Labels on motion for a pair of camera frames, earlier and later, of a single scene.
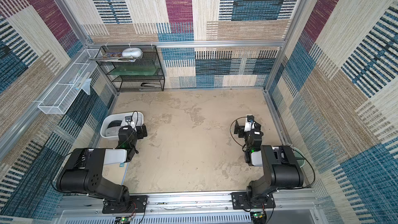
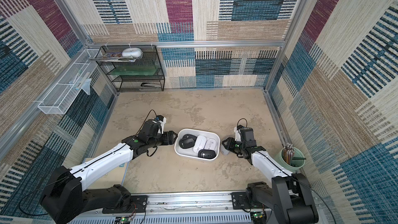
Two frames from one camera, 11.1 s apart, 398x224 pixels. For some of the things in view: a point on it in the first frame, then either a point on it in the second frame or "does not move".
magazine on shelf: (114, 56) does not move
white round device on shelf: (132, 52) does not move
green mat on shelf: (132, 70) does not move
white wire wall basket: (58, 101) does not move
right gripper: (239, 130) to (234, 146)
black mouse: (114, 123) to (188, 136)
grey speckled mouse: (112, 131) to (223, 150)
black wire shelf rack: (132, 68) does not move
